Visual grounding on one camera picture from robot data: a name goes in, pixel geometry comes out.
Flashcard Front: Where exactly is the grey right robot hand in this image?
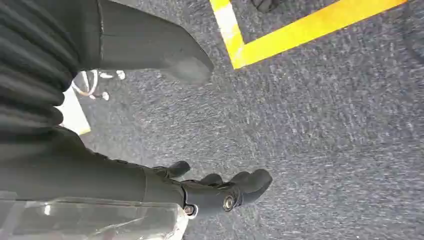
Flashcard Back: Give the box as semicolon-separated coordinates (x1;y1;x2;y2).
0;0;274;219

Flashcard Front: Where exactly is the clear plastic sheet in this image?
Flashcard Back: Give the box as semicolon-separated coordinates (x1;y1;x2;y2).
0;197;190;240

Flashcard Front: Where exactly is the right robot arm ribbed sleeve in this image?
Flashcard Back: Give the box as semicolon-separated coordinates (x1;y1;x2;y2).
0;0;100;135

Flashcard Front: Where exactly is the black robot foot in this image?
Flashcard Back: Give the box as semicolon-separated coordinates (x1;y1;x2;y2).
250;0;282;14

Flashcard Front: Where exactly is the yellow floor tape square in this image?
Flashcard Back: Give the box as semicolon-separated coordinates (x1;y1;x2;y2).
209;0;408;70

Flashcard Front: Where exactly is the chrome stool with black seat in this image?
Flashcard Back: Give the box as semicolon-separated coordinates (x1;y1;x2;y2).
71;69;127;102

